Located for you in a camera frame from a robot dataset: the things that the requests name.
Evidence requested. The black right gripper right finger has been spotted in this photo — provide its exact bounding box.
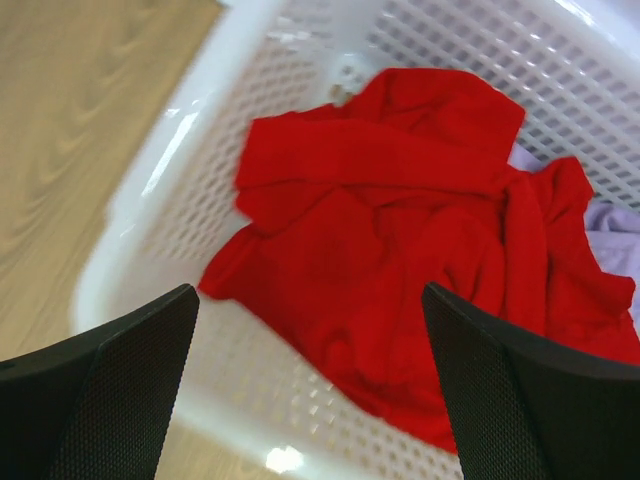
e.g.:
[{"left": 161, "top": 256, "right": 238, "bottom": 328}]
[{"left": 422, "top": 283, "right": 639, "bottom": 479}]

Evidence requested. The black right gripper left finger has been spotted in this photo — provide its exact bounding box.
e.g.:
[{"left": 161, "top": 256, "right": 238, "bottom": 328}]
[{"left": 1, "top": 284, "right": 199, "bottom": 479}]

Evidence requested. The red t-shirt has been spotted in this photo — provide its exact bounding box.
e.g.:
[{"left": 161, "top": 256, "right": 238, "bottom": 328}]
[{"left": 199, "top": 69, "right": 639, "bottom": 452}]

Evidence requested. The lavender t-shirt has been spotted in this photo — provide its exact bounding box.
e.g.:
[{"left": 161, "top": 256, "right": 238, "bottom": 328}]
[{"left": 507, "top": 144, "right": 640, "bottom": 336}]

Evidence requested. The white plastic laundry basket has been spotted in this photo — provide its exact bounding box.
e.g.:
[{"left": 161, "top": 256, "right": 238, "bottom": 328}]
[{"left": 74, "top": 1, "right": 639, "bottom": 479}]

